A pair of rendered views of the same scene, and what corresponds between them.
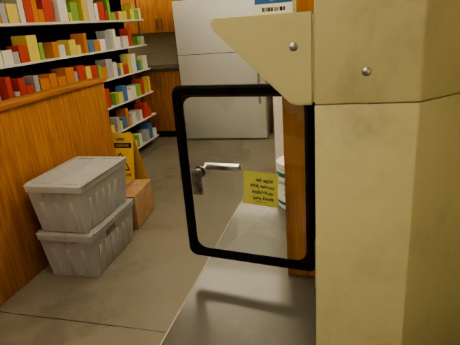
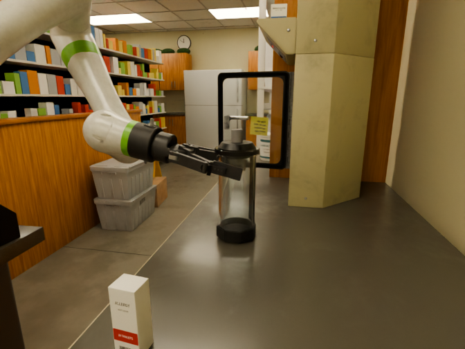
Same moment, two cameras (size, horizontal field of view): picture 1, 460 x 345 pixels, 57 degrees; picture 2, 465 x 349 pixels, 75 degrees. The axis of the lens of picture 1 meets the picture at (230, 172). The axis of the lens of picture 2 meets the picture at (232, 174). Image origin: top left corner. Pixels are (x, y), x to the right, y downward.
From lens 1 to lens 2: 0.53 m
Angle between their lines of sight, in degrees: 7
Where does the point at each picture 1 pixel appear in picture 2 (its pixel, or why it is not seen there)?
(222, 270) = not seen: hidden behind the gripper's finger
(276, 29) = (282, 23)
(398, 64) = (326, 37)
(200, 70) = (199, 115)
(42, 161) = (99, 154)
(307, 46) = (293, 30)
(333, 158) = (301, 76)
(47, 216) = (102, 188)
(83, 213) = (128, 186)
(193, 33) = (196, 91)
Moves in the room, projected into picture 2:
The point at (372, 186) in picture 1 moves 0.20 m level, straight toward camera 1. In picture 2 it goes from (316, 88) to (316, 86)
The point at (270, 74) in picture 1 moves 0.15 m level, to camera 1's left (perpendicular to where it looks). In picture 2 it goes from (279, 41) to (228, 40)
